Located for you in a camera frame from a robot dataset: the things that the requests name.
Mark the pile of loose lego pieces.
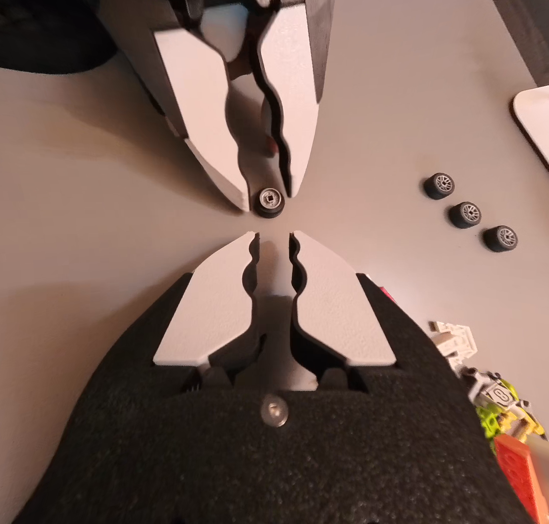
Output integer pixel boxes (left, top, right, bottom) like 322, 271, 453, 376
429, 321, 549, 501

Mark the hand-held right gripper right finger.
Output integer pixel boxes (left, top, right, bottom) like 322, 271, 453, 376
289, 230, 396, 375

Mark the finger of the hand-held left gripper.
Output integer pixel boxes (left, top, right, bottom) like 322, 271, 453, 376
155, 27, 251, 212
256, 0, 321, 200

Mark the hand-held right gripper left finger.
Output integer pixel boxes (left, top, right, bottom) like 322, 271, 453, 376
154, 232, 261, 375

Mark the small black lego wheel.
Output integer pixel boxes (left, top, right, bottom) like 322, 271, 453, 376
483, 225, 520, 253

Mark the person's left hand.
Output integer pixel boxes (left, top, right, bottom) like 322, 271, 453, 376
249, 91, 279, 158

